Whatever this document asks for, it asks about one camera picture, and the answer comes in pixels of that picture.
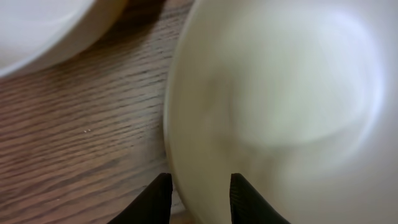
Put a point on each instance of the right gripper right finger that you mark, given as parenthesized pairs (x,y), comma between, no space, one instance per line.
(248,206)

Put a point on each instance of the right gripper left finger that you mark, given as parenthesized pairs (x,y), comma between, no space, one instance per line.
(151,206)

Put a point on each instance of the cream bowl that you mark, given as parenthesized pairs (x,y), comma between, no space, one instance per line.
(37,34)
(300,97)

